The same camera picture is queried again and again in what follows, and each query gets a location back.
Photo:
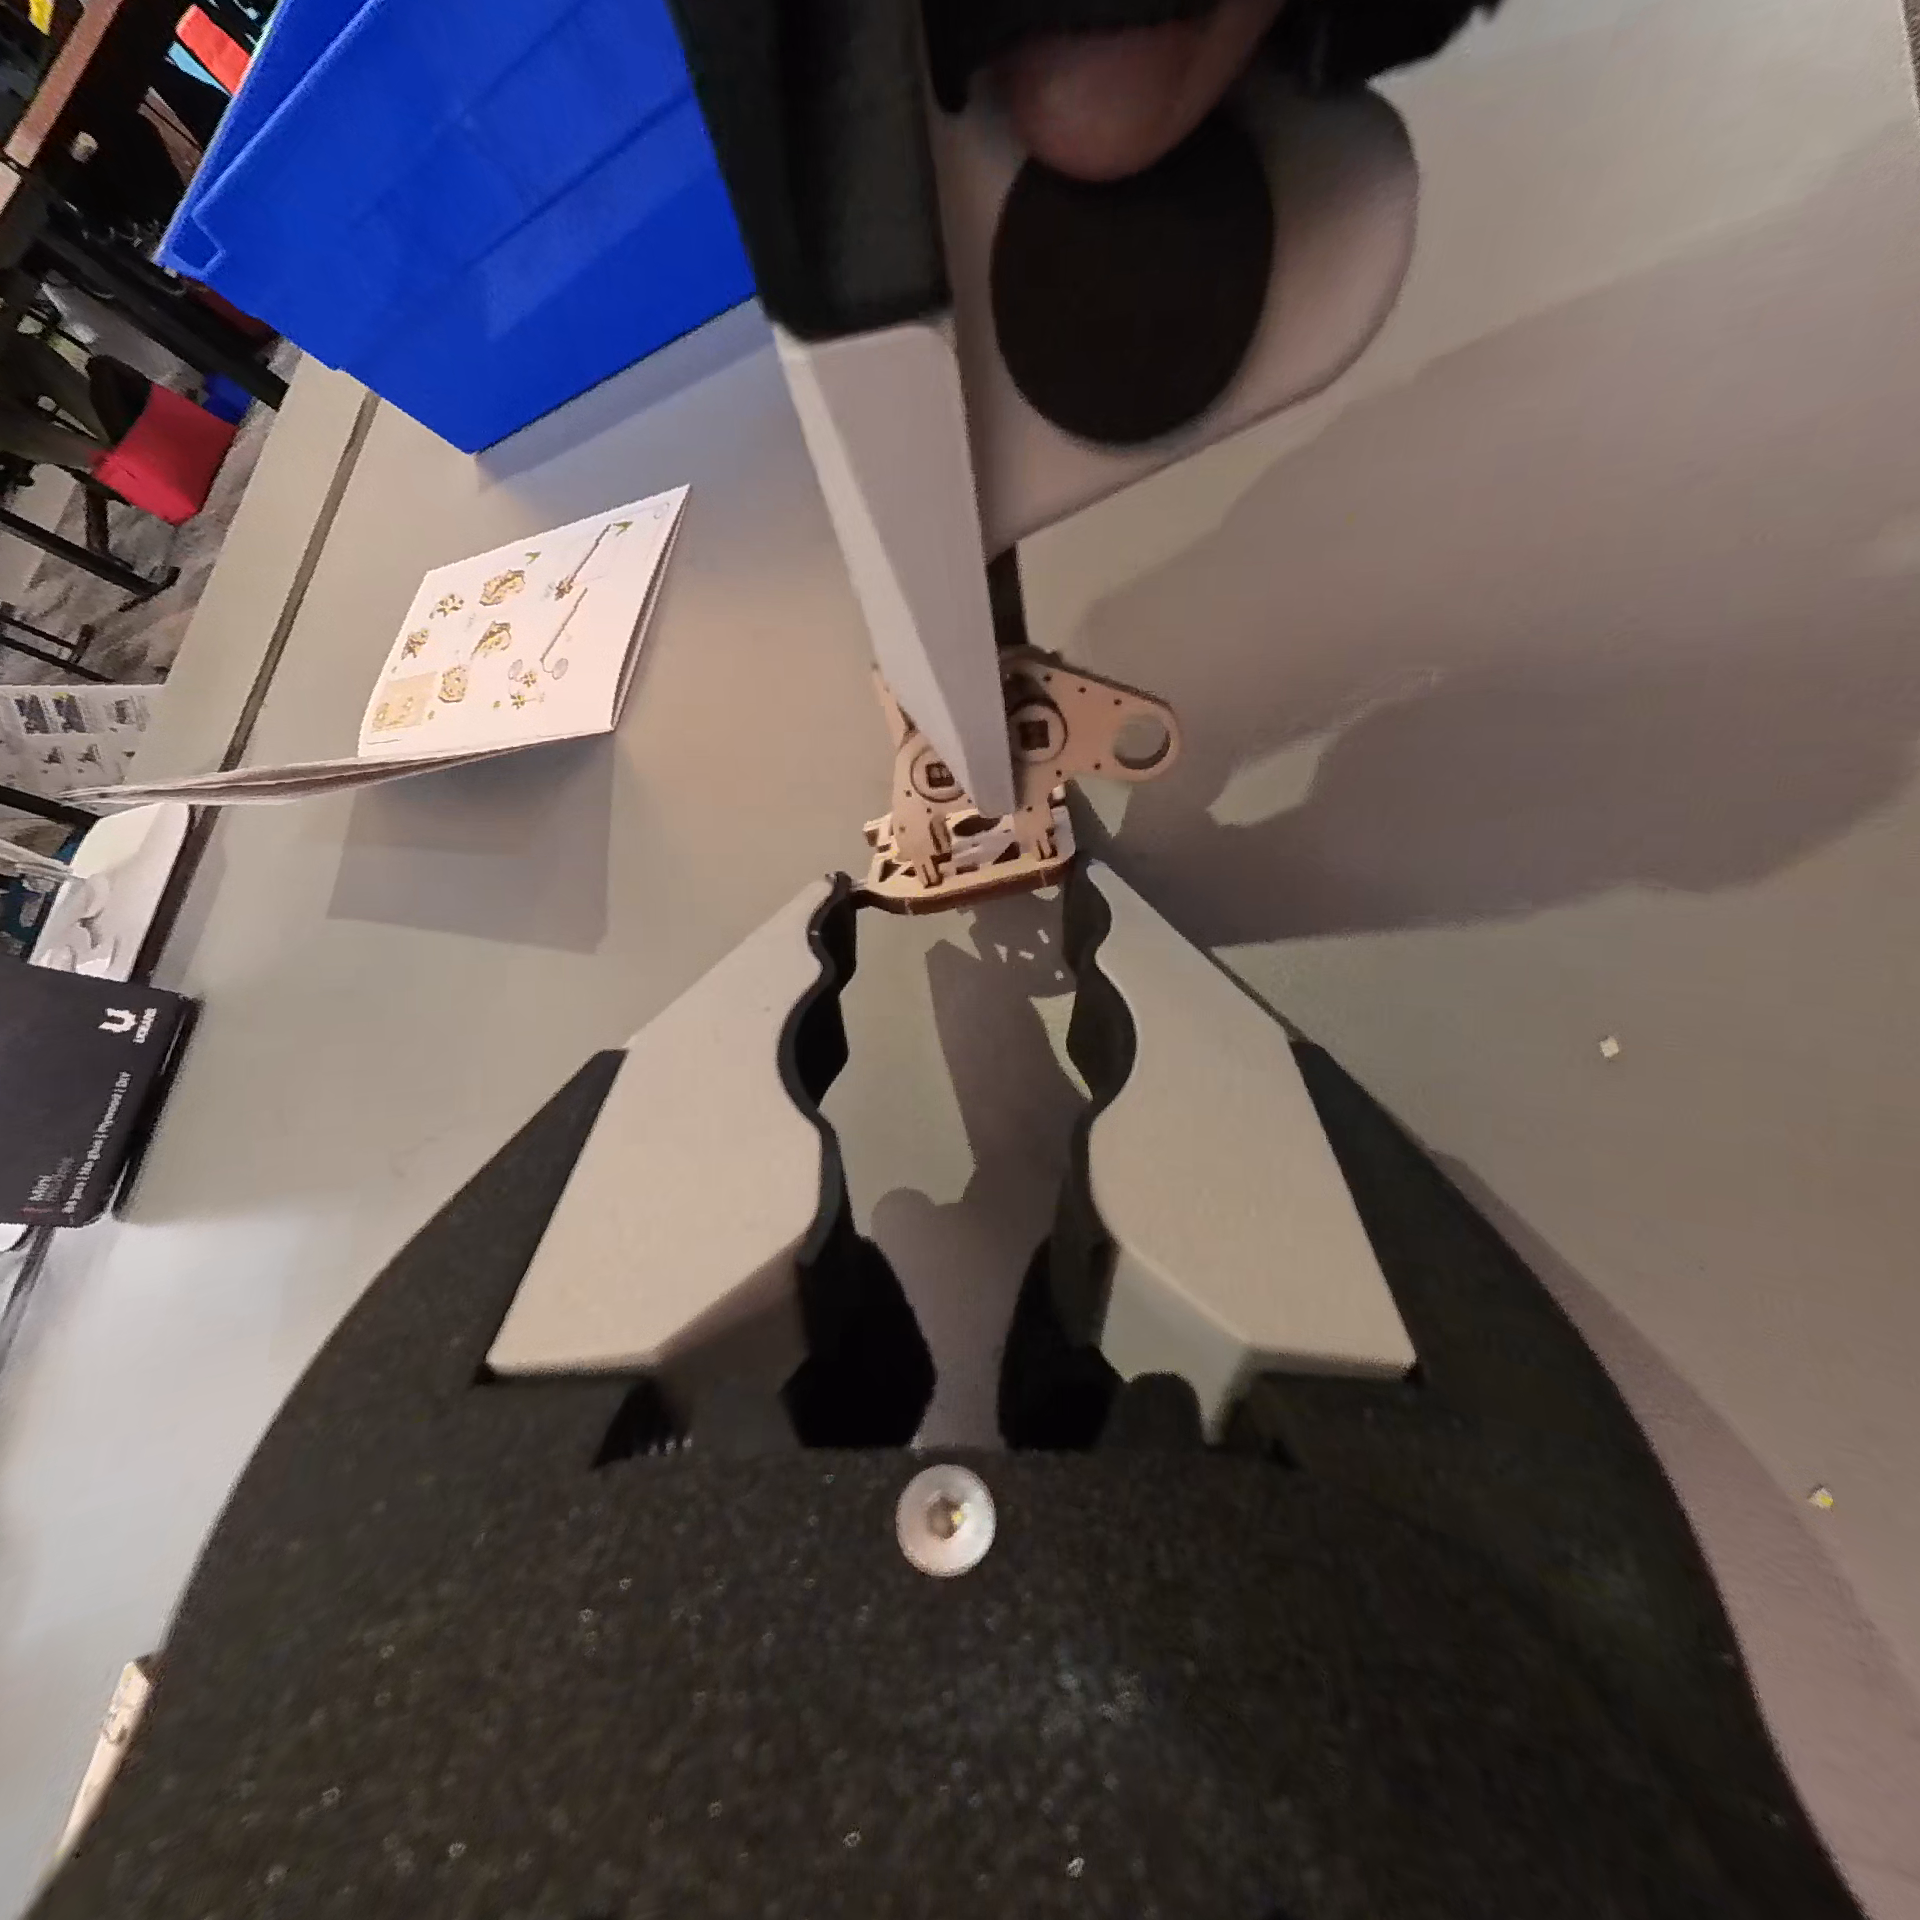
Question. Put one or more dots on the wooden base plate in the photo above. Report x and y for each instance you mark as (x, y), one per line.
(960, 897)

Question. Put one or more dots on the black and white model box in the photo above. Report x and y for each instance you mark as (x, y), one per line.
(74, 1095)

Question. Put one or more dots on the red box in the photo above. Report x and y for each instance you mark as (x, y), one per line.
(165, 451)

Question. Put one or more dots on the person's right hand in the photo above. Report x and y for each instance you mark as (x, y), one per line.
(1119, 99)

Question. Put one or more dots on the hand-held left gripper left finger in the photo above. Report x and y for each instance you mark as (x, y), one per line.
(669, 1201)

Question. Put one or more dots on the white crumpled paper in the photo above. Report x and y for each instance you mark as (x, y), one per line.
(120, 884)

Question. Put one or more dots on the black metal rack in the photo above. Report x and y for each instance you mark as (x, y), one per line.
(151, 322)

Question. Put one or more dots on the blue plastic bin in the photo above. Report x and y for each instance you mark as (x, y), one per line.
(480, 195)

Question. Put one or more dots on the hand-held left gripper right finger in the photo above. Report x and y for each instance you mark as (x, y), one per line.
(1245, 1201)

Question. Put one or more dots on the instruction booklet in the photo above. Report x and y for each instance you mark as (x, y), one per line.
(631, 601)

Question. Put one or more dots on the wooden laser-cut model part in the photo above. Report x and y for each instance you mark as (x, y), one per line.
(1110, 721)

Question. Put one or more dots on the printed paper sheet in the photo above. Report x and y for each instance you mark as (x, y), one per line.
(74, 734)

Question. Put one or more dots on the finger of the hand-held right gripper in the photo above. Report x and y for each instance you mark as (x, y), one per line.
(900, 495)
(1010, 601)

